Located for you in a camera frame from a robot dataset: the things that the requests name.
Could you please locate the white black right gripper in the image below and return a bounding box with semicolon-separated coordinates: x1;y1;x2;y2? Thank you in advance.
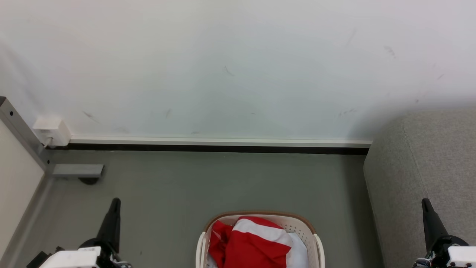
421;198;476;268

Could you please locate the red and white garment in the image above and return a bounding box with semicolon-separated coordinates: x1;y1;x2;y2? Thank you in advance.
208;216;309;268

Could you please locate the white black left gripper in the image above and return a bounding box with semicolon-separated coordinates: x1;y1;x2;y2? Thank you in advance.
39;198;131;268

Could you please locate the white wall socket box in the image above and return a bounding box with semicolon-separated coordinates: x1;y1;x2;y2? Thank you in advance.
32;116;72;147

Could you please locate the cream partition panel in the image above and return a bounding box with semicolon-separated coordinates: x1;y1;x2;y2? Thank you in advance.
0;120;46;257

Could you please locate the white black baseboard strip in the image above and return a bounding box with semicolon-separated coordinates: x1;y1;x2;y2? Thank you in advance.
45;136;373;156

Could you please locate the white laundry basket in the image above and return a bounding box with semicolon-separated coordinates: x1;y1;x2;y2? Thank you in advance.
196;211;326;268

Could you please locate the grey fabric sofa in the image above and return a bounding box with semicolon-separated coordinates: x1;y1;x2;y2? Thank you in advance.
363;108;476;268

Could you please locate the grey metal foot bracket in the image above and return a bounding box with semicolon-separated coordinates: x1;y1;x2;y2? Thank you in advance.
51;164;105;178

